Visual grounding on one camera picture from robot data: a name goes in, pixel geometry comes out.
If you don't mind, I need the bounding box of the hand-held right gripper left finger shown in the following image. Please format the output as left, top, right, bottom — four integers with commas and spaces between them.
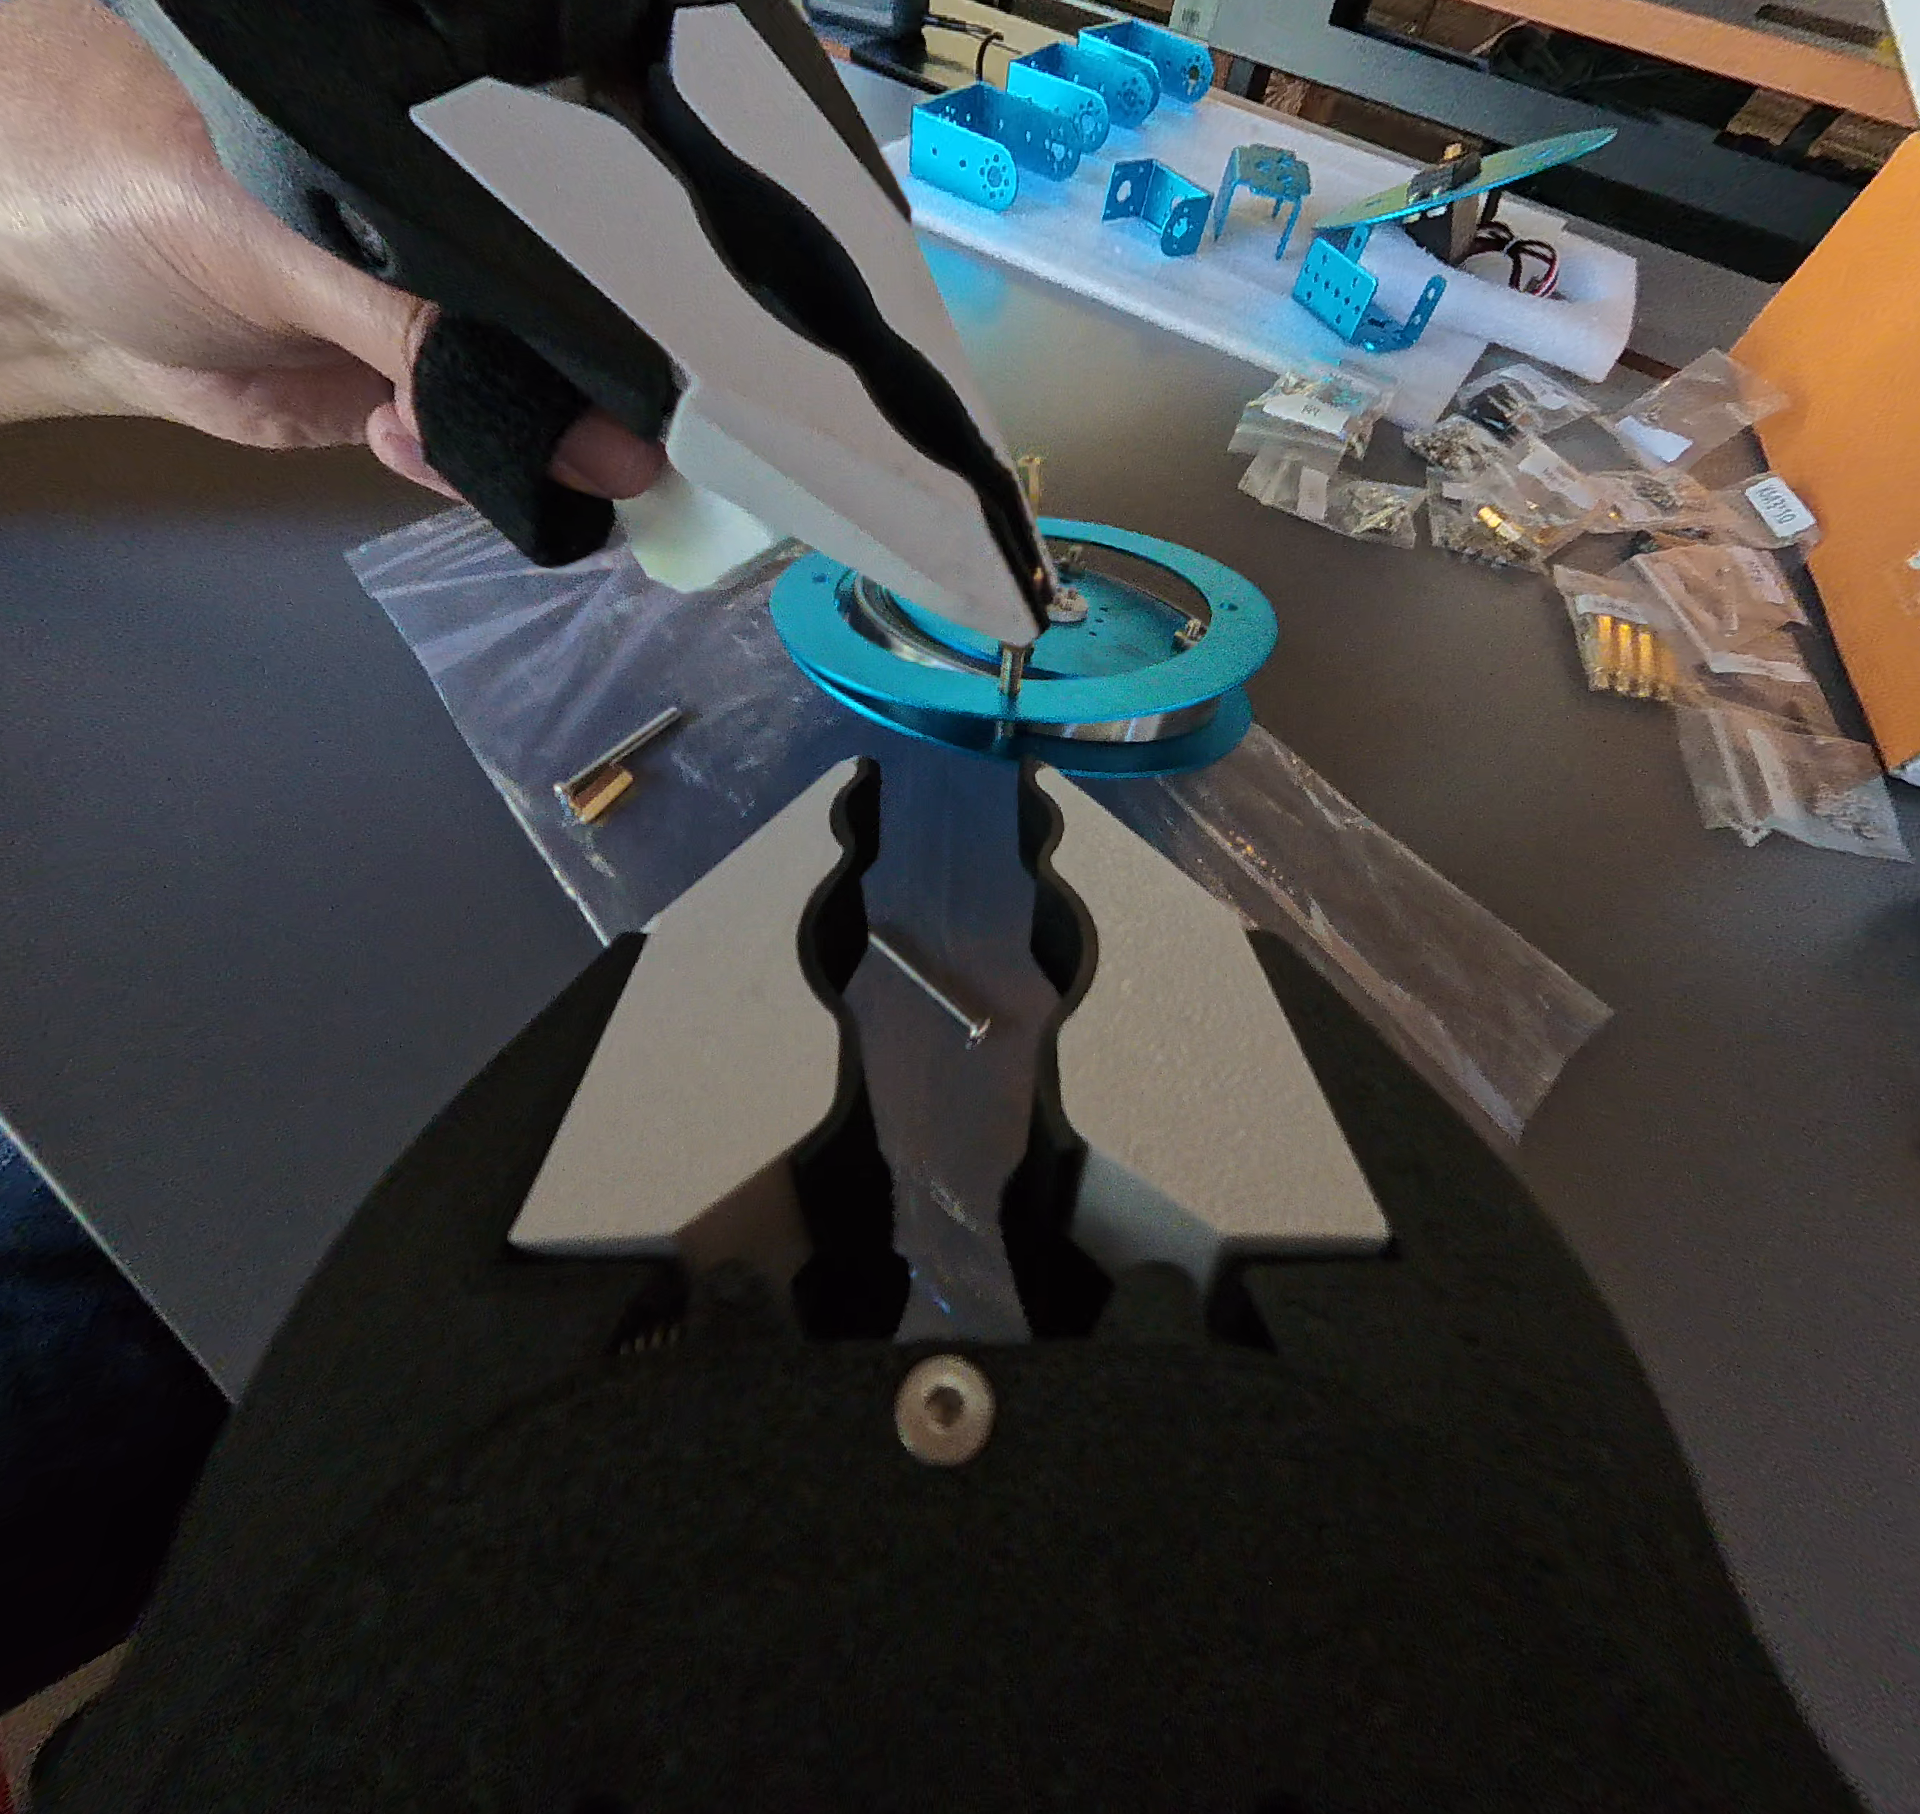
506, 756, 914, 1341

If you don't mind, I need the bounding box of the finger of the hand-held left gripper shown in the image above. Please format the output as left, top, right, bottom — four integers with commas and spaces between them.
644, 0, 1051, 600
410, 79, 1047, 648

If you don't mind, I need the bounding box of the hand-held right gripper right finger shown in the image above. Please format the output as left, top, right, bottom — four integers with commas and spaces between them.
1016, 764, 1392, 1341

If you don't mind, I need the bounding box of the blue round turntable assembly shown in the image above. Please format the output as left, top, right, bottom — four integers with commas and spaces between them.
768, 516, 1281, 780

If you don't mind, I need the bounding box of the grey desk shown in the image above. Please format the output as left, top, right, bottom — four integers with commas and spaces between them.
0, 0, 1920, 1814

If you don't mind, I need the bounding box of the person's left hand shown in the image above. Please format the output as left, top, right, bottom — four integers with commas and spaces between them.
0, 0, 677, 502

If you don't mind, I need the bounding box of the long steel screw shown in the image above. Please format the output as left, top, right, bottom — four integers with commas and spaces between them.
552, 705, 684, 811
870, 932, 996, 1046

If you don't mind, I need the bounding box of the white foam sheet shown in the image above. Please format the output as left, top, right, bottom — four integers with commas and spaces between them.
881, 80, 1640, 427

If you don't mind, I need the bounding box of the clear plastic bag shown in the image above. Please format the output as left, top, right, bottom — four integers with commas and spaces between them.
345, 507, 1611, 1335

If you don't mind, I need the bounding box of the blue oval plate with servo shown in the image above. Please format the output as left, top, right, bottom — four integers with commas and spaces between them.
1319, 126, 1619, 264

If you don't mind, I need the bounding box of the pile of small hardware bags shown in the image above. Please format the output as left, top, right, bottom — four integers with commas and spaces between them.
1231, 344, 1914, 855

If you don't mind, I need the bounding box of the orange and white cardboard box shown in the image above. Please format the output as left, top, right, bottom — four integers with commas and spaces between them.
1725, 0, 1920, 783

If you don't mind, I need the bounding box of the blue metal u bracket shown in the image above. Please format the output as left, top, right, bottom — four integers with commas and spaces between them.
911, 80, 1084, 214

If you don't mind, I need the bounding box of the small blue metal bracket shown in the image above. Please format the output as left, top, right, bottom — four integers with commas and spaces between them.
1101, 156, 1214, 259

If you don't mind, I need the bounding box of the blue arched metal bracket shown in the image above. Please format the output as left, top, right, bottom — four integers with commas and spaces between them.
1211, 144, 1309, 259

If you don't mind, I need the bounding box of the blue perforated metal bracket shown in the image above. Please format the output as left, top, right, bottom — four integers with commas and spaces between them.
1292, 224, 1449, 352

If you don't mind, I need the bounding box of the red black servo cable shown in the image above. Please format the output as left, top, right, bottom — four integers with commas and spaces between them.
1463, 230, 1568, 300

